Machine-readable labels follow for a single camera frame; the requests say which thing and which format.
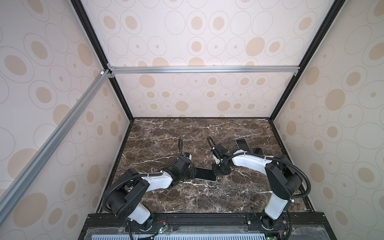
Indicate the pink phone black screen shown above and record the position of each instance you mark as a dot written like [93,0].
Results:
[258,151]

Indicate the black corner frame post right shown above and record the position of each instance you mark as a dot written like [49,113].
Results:
[319,37]

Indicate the aluminium rail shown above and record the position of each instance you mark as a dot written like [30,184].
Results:
[23,181]
[205,69]

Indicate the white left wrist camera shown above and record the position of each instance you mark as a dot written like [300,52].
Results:
[187,155]

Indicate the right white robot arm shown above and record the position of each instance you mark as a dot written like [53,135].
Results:
[287,182]

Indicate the black corner frame post left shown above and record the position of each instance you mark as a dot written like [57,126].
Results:
[96,44]

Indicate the dark blue phone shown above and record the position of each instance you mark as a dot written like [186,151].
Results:
[242,144]

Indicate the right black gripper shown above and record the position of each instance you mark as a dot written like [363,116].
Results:
[216,172]

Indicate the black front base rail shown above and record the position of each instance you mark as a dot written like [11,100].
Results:
[209,226]

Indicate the black corner frame post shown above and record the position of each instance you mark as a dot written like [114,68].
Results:
[319,37]
[96,44]

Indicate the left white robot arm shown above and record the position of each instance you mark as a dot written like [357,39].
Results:
[123,197]

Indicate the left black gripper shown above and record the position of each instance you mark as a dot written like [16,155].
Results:
[192,173]

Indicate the back aluminium rail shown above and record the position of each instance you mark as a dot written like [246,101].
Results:
[205,69]

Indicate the left aluminium rail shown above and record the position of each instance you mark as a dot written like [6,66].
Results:
[23,181]

